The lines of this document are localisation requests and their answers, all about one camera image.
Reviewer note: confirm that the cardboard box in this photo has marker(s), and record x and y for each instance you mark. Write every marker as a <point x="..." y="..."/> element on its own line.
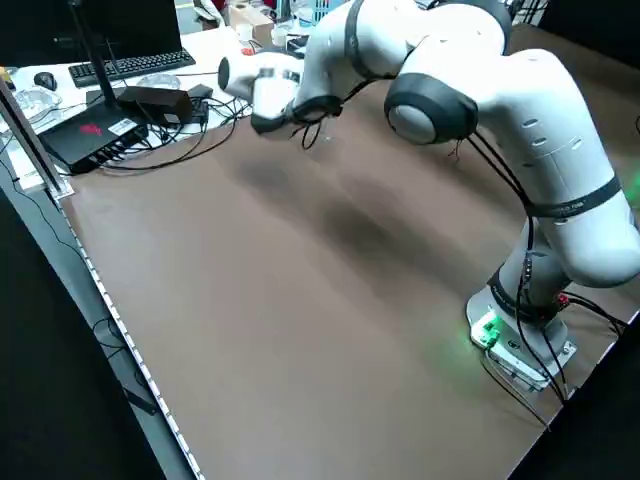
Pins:
<point x="250" y="20"/>

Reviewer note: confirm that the black stand pole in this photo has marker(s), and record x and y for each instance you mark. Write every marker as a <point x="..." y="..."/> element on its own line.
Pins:
<point x="97" y="65"/>

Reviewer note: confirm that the black power brick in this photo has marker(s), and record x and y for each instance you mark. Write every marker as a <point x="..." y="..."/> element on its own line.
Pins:
<point x="160" y="102"/>

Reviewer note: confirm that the black keyboard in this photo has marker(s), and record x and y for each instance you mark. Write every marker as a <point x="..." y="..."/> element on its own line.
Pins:
<point x="130" y="65"/>

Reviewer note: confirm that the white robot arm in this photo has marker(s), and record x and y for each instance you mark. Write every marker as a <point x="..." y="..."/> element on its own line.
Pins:
<point x="550" y="125"/>

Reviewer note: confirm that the aluminium frame bar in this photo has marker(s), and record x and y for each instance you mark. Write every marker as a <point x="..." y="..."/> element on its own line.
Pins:
<point x="30" y="140"/>

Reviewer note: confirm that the black router box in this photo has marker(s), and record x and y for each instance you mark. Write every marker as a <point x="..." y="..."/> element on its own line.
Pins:
<point x="85" y="140"/>

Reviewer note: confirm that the small black adapter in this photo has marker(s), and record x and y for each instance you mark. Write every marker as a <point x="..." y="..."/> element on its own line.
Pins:
<point x="200" y="91"/>

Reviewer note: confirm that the black computer mouse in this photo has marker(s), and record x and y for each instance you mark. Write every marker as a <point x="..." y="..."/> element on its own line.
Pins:
<point x="46" y="80"/>

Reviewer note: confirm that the black computer monitor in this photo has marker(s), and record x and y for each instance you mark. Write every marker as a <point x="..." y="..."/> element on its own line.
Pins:
<point x="125" y="25"/>

